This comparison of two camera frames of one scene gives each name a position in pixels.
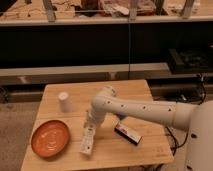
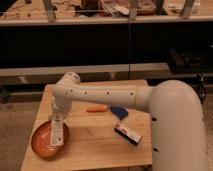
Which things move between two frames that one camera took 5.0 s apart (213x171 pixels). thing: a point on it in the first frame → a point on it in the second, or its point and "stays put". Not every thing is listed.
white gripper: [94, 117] → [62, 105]
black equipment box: [187, 60] stays put
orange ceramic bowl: [50, 138] stays put
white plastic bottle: [86, 145] → [57, 132]
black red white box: [128, 135] stays put
